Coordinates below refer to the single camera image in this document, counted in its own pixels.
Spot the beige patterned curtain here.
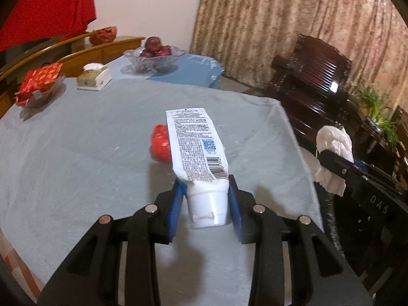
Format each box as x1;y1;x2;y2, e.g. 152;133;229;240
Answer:
189;0;408;110

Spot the small red packet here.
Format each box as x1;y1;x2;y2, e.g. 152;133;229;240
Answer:
149;124;172;163

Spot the dark wooden side furniture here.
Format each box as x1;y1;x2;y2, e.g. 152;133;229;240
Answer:
360;105;408;183

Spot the tissue box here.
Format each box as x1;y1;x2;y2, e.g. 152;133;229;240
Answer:
76;63;112;91

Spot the grey-blue tablecloth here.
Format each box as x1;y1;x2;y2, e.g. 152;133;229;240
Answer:
0;76;326;306

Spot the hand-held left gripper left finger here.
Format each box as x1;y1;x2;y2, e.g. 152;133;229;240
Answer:
37;178;188;306

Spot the green potted plant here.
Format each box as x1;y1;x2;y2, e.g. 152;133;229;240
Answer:
351;82;403;145

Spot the red cloth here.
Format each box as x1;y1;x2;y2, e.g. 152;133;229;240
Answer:
0;0;97;52

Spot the white tissue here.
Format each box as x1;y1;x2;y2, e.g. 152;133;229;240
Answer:
315;125;354;197

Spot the glass fruit bowl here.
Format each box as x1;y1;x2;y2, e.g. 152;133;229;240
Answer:
124;46;188;75

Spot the orange-red bag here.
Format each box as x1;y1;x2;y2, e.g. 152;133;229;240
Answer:
89;27;118;45

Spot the white squeeze tube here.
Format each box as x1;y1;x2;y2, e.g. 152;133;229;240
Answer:
165;108;232;230

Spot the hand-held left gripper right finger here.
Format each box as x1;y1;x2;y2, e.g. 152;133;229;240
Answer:
227;174;373;306

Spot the dark wooden armchair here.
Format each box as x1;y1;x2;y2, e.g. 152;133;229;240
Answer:
264;33;361;141

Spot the black trash bin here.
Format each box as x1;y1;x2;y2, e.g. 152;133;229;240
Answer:
314;181;408;283

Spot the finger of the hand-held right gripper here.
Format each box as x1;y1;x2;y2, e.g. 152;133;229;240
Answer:
318;149;367;196
353;161;408;196

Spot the red patterned packet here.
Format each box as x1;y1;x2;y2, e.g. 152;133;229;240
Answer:
14;62;63;108

